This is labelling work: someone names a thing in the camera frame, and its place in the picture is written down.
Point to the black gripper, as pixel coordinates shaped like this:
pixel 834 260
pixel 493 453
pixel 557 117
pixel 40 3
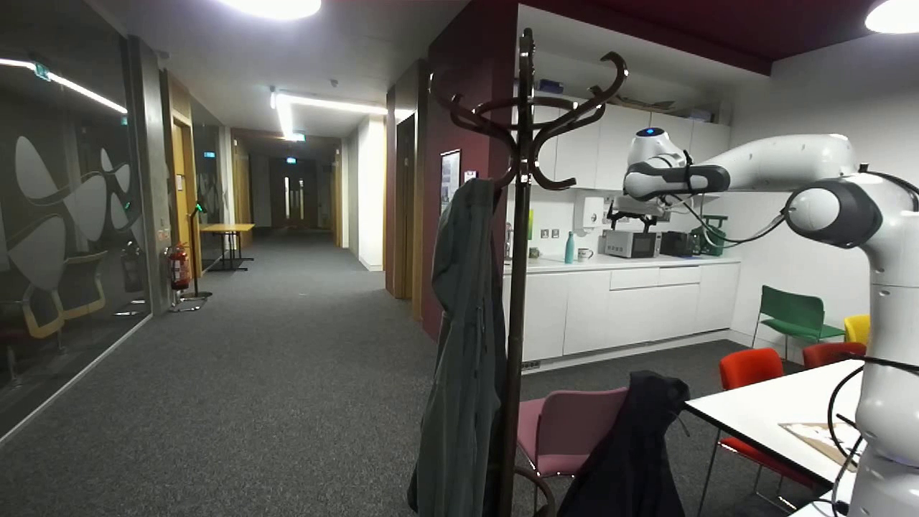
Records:
pixel 639 212

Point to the black jersey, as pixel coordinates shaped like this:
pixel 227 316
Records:
pixel 632 450

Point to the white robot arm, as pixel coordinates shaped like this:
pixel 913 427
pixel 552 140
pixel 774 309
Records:
pixel 892 289

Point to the green chair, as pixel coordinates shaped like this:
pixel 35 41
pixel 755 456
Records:
pixel 794 316

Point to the red chair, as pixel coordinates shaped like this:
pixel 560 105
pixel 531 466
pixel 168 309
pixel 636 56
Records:
pixel 750 369
pixel 832 354

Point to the dark grey hanging jersey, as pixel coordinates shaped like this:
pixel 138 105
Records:
pixel 468 335

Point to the pink chair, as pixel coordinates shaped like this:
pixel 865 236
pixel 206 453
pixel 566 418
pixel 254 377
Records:
pixel 563 433

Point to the yellow chair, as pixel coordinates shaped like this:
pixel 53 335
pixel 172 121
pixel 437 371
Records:
pixel 856 331

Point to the silver microwave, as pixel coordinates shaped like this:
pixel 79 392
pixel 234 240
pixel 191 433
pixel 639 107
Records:
pixel 626 242

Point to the white paper towel dispenser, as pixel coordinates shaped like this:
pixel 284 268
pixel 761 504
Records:
pixel 589 213

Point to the black counter appliance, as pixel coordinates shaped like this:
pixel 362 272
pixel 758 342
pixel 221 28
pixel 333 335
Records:
pixel 682 242

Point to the teal bottle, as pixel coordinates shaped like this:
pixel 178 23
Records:
pixel 569 249

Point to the white upper kitchen cabinets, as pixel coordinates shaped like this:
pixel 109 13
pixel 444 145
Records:
pixel 585 154

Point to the white kitchen cabinets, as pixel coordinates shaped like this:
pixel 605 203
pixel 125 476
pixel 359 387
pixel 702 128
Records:
pixel 622 306
pixel 585 154

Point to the green counter appliance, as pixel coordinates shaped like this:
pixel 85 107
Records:
pixel 715 234

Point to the white lower kitchen cabinets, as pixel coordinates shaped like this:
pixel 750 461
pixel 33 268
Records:
pixel 622 306

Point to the dark brown coat stand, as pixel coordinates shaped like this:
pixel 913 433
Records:
pixel 520 289

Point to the large white table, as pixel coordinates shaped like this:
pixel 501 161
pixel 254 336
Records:
pixel 776 413

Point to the paper sheet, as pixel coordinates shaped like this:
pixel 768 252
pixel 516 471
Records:
pixel 819 443

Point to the ceiling light strip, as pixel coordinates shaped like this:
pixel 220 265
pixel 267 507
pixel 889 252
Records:
pixel 76 88
pixel 316 101

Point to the yellow corridor table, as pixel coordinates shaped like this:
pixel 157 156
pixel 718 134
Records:
pixel 227 229

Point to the yellow wooden door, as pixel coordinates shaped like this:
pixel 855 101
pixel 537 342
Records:
pixel 183 191

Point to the red fire extinguisher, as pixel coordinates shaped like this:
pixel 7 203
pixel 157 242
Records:
pixel 178 268

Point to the wooden door frame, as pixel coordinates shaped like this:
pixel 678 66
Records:
pixel 404 212

